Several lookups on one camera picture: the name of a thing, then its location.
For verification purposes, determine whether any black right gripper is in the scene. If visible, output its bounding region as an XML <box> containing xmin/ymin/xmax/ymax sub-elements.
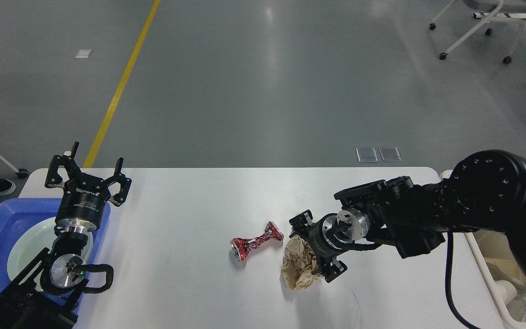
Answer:
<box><xmin>289</xmin><ymin>209</ymin><xmax>348</xmax><ymax>282</ymax></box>

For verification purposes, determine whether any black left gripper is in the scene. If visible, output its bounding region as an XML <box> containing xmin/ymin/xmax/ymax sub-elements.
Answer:
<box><xmin>44</xmin><ymin>141</ymin><xmax>132</xmax><ymax>234</ymax></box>

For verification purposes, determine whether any brown paper ball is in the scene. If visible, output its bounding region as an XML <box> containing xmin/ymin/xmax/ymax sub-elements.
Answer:
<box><xmin>280</xmin><ymin>236</ymin><xmax>322</xmax><ymax>291</ymax></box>

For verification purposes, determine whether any crushed red can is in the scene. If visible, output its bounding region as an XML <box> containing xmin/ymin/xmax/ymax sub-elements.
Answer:
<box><xmin>230</xmin><ymin>221</ymin><xmax>284</xmax><ymax>262</ymax></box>

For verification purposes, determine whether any green plate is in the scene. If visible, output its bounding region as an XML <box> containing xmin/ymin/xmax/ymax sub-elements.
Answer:
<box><xmin>7</xmin><ymin>216</ymin><xmax>94</xmax><ymax>292</ymax></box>

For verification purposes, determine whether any brown paper bag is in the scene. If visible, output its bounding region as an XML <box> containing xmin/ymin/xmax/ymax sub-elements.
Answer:
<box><xmin>484</xmin><ymin>257</ymin><xmax>526</xmax><ymax>283</ymax></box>

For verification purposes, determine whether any silver foil bag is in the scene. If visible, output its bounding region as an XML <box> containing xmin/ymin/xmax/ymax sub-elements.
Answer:
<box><xmin>490</xmin><ymin>271</ymin><xmax>526</xmax><ymax>322</ymax></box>

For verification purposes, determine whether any white paper cup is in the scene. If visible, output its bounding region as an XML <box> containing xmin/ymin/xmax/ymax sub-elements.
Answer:
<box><xmin>494</xmin><ymin>280</ymin><xmax>518</xmax><ymax>305</ymax></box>

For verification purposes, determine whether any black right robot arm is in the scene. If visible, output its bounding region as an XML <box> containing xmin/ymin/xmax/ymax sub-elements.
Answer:
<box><xmin>289</xmin><ymin>150</ymin><xmax>526</xmax><ymax>329</ymax></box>

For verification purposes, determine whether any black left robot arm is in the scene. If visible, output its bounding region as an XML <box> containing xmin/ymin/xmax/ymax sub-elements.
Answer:
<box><xmin>0</xmin><ymin>142</ymin><xmax>132</xmax><ymax>329</ymax></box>

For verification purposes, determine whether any floor outlet cover left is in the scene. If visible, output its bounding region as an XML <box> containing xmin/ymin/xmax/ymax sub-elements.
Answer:
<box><xmin>356</xmin><ymin>147</ymin><xmax>379</xmax><ymax>163</ymax></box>

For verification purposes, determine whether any floor outlet cover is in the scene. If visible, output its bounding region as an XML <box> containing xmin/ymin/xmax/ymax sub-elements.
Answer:
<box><xmin>356</xmin><ymin>147</ymin><xmax>379</xmax><ymax>163</ymax></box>
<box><xmin>379</xmin><ymin>147</ymin><xmax>402</xmax><ymax>162</ymax></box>

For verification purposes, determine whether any floor outlet cover right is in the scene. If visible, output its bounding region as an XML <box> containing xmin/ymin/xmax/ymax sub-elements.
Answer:
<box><xmin>379</xmin><ymin>147</ymin><xmax>402</xmax><ymax>162</ymax></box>

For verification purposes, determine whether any blue plastic tray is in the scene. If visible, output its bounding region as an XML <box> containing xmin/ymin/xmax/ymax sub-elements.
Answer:
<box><xmin>0</xmin><ymin>198</ymin><xmax>104</xmax><ymax>292</ymax></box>

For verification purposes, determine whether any white floor tag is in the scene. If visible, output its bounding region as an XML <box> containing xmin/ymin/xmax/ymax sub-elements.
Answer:
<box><xmin>74</xmin><ymin>49</ymin><xmax>92</xmax><ymax>59</ymax></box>

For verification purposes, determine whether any beige plastic bin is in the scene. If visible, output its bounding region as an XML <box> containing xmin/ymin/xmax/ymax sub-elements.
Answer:
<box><xmin>440</xmin><ymin>169</ymin><xmax>526</xmax><ymax>329</ymax></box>

